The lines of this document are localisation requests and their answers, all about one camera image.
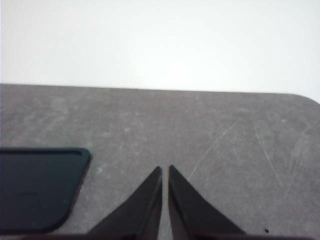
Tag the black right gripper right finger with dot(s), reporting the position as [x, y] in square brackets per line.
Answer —
[190, 215]

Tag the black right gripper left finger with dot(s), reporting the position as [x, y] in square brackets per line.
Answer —
[140, 215]

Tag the dark rectangular tray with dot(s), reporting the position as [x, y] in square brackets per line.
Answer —
[37, 190]

